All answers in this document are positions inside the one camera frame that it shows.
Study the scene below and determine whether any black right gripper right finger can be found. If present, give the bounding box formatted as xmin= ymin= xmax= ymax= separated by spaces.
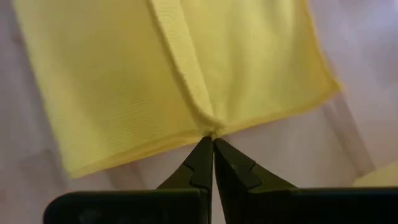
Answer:
xmin=213 ymin=138 xmax=297 ymax=224

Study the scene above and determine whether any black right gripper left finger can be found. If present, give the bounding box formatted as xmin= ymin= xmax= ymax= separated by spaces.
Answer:
xmin=157 ymin=136 xmax=215 ymax=224

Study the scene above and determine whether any yellow microfiber towel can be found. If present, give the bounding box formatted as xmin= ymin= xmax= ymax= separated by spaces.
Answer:
xmin=11 ymin=0 xmax=342 ymax=180

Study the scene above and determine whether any yellow translucent plastic bin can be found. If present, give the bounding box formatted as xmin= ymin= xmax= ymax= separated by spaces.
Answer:
xmin=353 ymin=161 xmax=398 ymax=188

